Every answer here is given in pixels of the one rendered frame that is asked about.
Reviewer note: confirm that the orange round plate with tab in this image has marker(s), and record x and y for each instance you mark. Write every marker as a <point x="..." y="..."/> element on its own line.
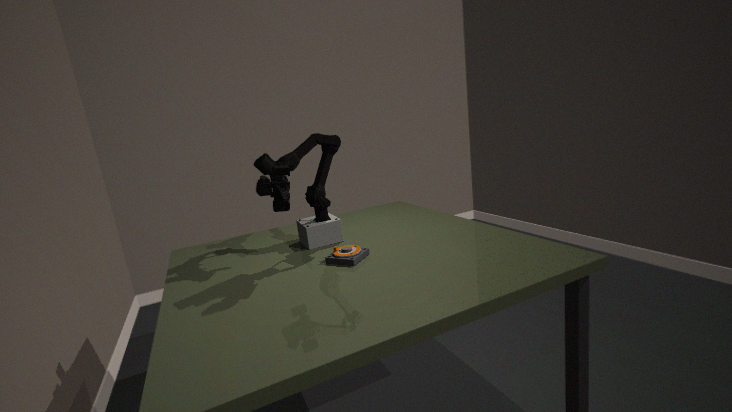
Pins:
<point x="338" y="251"/>

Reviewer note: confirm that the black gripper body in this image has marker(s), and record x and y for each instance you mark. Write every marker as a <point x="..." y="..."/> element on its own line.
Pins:
<point x="278" y="173"/>

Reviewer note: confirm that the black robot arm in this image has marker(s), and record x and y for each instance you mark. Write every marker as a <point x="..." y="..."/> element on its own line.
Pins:
<point x="315" y="194"/>

